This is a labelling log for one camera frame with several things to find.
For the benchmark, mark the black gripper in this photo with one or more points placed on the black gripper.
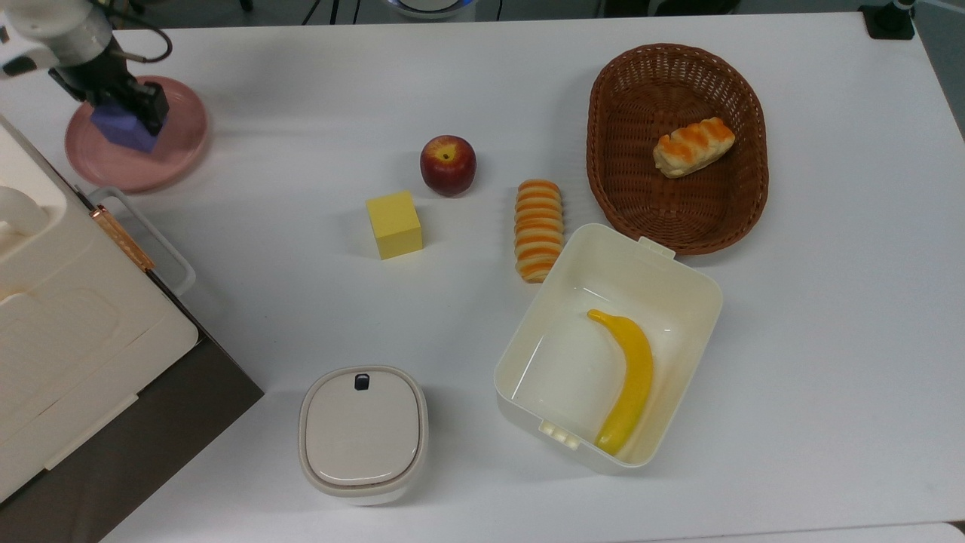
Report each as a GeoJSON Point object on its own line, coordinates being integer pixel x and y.
{"type": "Point", "coordinates": [102, 75]}

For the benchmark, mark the purple foam cube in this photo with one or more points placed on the purple foam cube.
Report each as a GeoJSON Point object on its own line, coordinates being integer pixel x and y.
{"type": "Point", "coordinates": [121, 130]}

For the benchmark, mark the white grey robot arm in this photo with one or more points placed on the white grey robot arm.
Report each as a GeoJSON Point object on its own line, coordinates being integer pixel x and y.
{"type": "Point", "coordinates": [53, 34]}

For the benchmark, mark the pink plate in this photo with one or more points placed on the pink plate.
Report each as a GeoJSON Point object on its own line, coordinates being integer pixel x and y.
{"type": "Point", "coordinates": [177, 151]}

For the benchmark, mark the yellow foam cube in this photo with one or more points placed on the yellow foam cube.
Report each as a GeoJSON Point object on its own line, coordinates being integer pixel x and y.
{"type": "Point", "coordinates": [394, 224]}

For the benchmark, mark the red apple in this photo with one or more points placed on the red apple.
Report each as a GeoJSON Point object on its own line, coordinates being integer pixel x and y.
{"type": "Point", "coordinates": [448, 166]}

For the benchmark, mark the dark brown storage box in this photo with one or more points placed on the dark brown storage box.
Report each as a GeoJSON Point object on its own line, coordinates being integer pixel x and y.
{"type": "Point", "coordinates": [151, 445]}

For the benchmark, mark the cream lidded canister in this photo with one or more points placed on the cream lidded canister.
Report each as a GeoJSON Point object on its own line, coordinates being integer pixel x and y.
{"type": "Point", "coordinates": [363, 434]}

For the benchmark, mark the long orange striped bread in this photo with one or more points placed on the long orange striped bread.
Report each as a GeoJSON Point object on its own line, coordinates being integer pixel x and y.
{"type": "Point", "coordinates": [538, 230]}

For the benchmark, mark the cream open plastic container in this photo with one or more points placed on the cream open plastic container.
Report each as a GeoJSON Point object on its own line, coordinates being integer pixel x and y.
{"type": "Point", "coordinates": [573, 362]}

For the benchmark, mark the brown wicker basket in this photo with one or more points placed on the brown wicker basket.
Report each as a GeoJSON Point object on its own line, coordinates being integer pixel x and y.
{"type": "Point", "coordinates": [641, 204]}

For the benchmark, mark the short orange striped bread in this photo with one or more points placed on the short orange striped bread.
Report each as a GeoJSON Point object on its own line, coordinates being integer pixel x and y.
{"type": "Point", "coordinates": [693, 147]}

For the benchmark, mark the yellow banana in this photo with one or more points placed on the yellow banana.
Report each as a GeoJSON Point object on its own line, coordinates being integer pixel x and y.
{"type": "Point", "coordinates": [632, 377]}

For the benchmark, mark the black stand base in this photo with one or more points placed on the black stand base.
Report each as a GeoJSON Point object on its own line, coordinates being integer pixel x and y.
{"type": "Point", "coordinates": [889, 19]}

